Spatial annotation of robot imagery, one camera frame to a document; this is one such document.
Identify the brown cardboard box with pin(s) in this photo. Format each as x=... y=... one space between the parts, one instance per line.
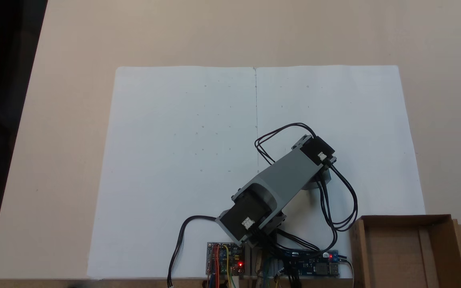
x=394 y=252

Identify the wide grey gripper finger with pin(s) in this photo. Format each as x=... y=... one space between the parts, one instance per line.
x=313 y=184

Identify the white paper sheet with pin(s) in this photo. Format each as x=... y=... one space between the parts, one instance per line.
x=354 y=112
x=166 y=160

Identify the blue circuit board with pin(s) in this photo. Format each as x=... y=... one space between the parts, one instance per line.
x=314 y=266

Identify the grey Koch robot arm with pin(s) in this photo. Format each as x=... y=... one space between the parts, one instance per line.
x=282 y=180

